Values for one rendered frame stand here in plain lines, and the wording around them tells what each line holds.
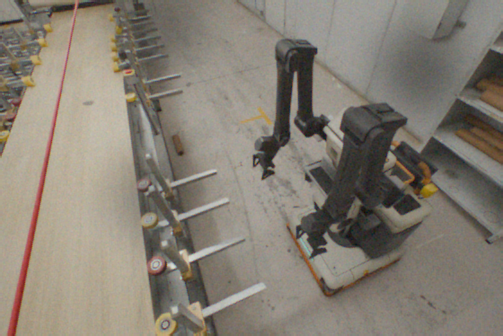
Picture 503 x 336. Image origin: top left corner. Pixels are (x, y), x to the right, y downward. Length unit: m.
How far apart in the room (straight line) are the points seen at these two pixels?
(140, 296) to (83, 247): 0.41
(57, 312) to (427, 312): 2.16
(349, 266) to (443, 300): 0.76
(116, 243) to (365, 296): 1.68
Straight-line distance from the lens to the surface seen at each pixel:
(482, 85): 2.52
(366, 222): 1.50
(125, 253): 1.34
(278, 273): 2.08
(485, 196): 2.91
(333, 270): 1.84
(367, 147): 0.63
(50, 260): 1.53
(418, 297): 2.30
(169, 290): 1.50
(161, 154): 1.97
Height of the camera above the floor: 1.98
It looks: 50 degrees down
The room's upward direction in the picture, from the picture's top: 4 degrees counter-clockwise
